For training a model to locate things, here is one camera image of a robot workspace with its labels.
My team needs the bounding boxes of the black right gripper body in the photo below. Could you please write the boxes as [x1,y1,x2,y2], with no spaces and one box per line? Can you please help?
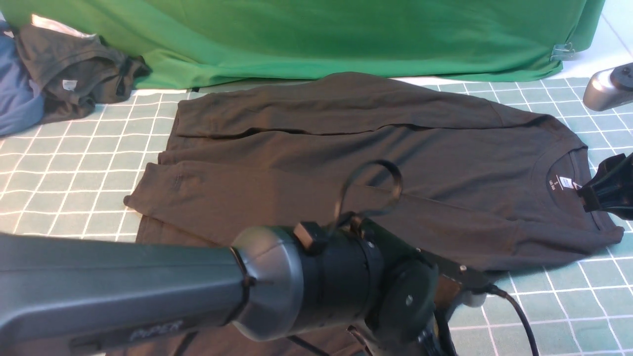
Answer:
[577,153,633,221]

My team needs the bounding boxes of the dark gray long-sleeve top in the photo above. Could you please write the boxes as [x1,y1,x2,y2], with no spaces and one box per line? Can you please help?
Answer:
[124,72,624,272]

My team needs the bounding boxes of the gray left robot arm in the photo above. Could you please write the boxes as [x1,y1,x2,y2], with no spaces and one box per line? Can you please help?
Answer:
[1,221,439,356]

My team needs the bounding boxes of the metal binder clip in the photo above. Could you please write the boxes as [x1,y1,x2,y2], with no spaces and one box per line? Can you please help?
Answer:
[549,42,576,61]

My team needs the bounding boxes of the green backdrop cloth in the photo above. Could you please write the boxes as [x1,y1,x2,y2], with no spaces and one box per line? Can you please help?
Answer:
[1,0,604,89]

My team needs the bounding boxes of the crumpled dark gray shirt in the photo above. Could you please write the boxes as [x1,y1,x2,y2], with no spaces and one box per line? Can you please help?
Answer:
[14,25,152,124]

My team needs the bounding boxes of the blue crumpled garment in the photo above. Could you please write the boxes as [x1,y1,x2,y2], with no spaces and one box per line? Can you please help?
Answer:
[0,20,45,137]

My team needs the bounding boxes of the white cloth behind pile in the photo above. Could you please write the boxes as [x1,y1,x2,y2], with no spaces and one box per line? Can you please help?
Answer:
[31,14,99,39]

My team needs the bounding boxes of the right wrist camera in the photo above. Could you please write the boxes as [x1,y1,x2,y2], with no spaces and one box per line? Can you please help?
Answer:
[583,63,633,111]

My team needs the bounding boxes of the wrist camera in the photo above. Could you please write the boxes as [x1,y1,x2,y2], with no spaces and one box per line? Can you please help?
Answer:
[583,63,633,111]
[418,249,493,320]

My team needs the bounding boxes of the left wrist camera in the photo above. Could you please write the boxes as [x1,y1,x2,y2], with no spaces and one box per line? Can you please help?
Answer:
[418,249,493,320]

